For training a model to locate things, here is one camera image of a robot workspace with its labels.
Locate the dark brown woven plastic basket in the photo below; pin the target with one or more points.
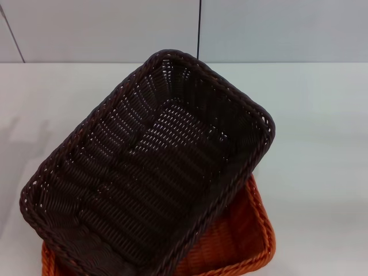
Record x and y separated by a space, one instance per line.
143 172

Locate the orange woven plastic basket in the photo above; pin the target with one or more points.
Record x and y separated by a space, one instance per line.
244 230

